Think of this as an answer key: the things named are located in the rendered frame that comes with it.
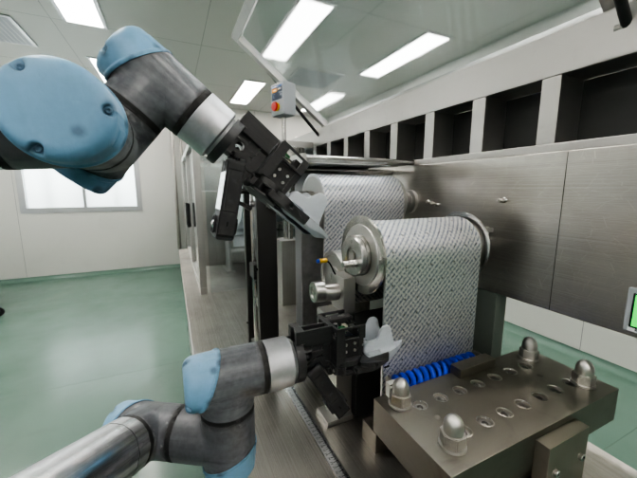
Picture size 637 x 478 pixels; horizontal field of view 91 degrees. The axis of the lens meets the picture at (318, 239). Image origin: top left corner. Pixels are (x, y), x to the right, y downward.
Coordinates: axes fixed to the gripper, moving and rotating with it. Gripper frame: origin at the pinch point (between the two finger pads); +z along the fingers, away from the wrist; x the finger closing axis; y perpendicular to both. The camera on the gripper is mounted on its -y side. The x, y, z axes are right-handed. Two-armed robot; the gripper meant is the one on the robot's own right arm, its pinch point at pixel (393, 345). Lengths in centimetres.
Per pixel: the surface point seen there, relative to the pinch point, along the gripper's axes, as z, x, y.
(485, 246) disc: 21.9, -0.6, 16.9
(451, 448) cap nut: -4.2, -17.4, -5.1
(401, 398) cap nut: -4.9, -8.2, -3.9
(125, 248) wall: -109, 556, -69
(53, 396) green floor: -115, 205, -109
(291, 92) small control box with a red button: 2, 58, 59
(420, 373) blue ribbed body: 3.8, -3.1, -4.8
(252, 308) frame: -15, 47, -7
